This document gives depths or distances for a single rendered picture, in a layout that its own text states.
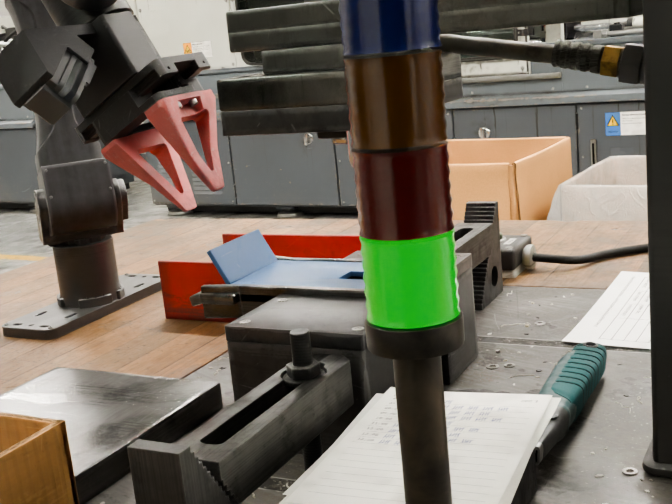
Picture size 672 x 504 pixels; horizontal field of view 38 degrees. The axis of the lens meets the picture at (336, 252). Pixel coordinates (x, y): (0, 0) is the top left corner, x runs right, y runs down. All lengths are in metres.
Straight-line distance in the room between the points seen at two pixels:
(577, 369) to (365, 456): 0.22
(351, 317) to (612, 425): 0.18
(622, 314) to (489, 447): 0.38
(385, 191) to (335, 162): 5.55
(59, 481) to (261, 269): 0.26
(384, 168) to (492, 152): 3.16
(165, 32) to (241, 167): 1.03
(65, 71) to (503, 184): 2.32
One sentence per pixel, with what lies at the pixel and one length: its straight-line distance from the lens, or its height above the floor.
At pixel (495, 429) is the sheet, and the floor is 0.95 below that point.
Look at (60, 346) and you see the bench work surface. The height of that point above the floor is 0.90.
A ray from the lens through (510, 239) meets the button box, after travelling 1.04.
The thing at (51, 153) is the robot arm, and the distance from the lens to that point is 1.00.
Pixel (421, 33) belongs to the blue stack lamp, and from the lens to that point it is 0.36.
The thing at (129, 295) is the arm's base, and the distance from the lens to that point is 1.05.
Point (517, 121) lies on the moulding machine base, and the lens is 5.39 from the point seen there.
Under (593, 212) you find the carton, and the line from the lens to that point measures 2.90.
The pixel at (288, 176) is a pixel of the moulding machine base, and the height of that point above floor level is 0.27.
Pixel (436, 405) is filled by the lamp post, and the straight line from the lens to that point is 0.40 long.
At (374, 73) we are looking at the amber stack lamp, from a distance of 0.36.
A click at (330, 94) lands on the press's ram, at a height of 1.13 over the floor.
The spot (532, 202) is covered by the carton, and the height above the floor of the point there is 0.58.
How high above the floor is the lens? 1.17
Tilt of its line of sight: 13 degrees down
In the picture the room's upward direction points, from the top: 6 degrees counter-clockwise
